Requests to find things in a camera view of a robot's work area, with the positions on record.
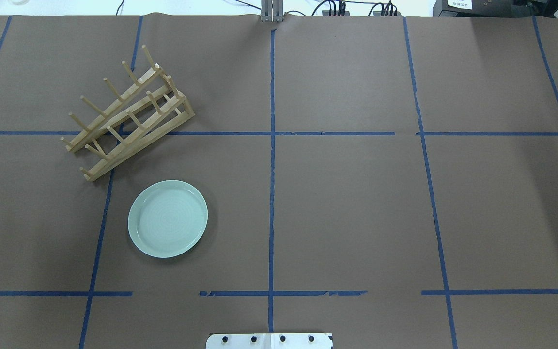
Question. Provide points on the pale green plate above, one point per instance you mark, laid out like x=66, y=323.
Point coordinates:
x=167, y=219

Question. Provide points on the brown paper table cover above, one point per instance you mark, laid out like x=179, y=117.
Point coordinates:
x=392, y=181

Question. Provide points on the wooden dish rack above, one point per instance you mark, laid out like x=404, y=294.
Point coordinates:
x=148, y=110

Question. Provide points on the black device top right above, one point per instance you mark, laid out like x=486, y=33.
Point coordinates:
x=495, y=8

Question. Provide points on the aluminium frame post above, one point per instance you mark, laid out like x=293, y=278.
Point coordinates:
x=272, y=11

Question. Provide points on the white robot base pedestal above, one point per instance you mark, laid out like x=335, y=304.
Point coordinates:
x=297, y=340

